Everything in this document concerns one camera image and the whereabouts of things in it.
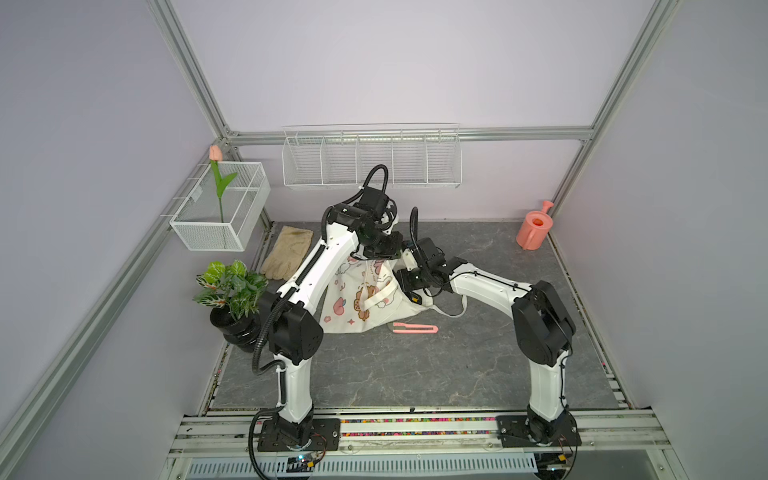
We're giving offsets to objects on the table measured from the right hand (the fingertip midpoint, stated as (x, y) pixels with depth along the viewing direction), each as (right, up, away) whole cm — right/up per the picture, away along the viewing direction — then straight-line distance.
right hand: (395, 279), depth 93 cm
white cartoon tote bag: (-9, -5, -1) cm, 11 cm away
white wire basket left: (-49, +16, -20) cm, 55 cm away
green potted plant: (-39, -2, -20) cm, 44 cm away
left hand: (+2, +8, -12) cm, 14 cm away
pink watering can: (+50, +17, +13) cm, 54 cm away
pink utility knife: (+3, -15, -1) cm, 15 cm away
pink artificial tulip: (-49, +28, -8) cm, 58 cm away
